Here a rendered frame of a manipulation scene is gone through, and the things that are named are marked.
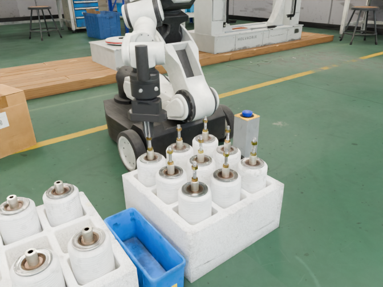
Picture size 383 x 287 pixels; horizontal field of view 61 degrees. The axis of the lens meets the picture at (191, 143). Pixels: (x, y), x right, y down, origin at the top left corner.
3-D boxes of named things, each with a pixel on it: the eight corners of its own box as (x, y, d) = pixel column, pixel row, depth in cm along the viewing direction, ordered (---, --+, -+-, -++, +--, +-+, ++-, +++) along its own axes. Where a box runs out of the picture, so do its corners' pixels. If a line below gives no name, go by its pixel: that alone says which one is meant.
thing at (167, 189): (193, 220, 108) (192, 172, 100) (170, 233, 103) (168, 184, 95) (175, 206, 115) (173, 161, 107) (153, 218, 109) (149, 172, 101)
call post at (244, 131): (230, 183, 140) (233, 115, 126) (241, 177, 144) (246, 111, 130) (242, 191, 135) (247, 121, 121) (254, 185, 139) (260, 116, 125)
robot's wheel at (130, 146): (119, 164, 156) (114, 126, 147) (128, 161, 159) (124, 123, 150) (139, 182, 142) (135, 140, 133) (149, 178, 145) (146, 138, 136)
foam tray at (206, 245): (126, 216, 121) (121, 174, 114) (207, 180, 143) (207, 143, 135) (191, 283, 94) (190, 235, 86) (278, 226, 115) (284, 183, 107)
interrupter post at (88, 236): (81, 239, 75) (79, 228, 74) (92, 235, 76) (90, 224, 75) (85, 245, 73) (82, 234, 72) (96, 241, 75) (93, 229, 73)
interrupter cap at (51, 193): (43, 190, 93) (42, 188, 93) (69, 181, 97) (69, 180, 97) (49, 203, 88) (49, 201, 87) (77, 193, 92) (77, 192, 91)
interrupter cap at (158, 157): (162, 152, 113) (161, 151, 113) (162, 163, 106) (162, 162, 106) (139, 154, 112) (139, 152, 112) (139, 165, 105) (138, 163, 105)
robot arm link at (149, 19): (133, 53, 104) (135, 31, 119) (164, 46, 104) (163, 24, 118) (121, 20, 98) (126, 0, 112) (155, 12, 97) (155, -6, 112)
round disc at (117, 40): (100, 42, 312) (99, 37, 309) (129, 39, 328) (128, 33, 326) (114, 47, 290) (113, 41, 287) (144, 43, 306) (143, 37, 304)
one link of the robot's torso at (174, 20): (127, 27, 158) (130, -11, 147) (151, 25, 165) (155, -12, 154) (158, 55, 144) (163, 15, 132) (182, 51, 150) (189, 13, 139)
